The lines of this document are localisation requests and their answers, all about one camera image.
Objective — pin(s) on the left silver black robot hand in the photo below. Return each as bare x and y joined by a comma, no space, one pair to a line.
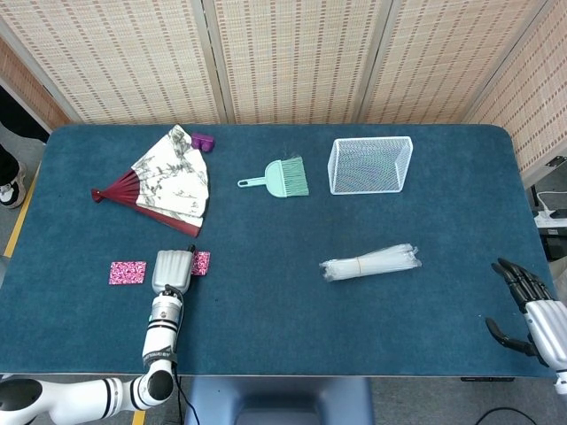
170,270

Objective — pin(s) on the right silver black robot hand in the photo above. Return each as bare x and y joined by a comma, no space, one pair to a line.
547,323

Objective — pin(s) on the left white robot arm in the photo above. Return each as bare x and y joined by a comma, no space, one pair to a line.
159,329

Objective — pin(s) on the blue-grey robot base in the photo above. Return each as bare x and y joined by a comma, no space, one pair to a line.
279,398

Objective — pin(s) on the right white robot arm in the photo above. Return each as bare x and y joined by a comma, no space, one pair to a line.
561,383

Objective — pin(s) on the black floor box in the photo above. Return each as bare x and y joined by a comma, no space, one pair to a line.
556,243

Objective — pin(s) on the table height control panel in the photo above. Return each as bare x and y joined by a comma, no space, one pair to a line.
487,379

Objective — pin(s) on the open paper folding fan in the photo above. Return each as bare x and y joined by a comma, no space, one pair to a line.
173,186

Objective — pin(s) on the white power strip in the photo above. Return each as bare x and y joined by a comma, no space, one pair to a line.
549,219

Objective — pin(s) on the small purple plastic object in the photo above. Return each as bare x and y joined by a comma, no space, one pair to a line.
204,142

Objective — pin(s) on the mint green hand brush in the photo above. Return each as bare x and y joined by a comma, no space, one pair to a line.
279,179

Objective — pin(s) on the bundle of wrapped clear straws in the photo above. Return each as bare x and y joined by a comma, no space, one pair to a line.
385,263

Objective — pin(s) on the white black sneaker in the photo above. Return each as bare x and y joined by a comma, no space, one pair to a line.
11,190

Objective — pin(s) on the yellow rubber band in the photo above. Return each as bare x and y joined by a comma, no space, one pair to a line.
360,266

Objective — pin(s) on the black trouser leg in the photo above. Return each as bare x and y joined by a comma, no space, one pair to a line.
6,159

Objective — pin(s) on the woven bamboo folding screen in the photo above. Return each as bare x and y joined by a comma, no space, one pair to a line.
288,66

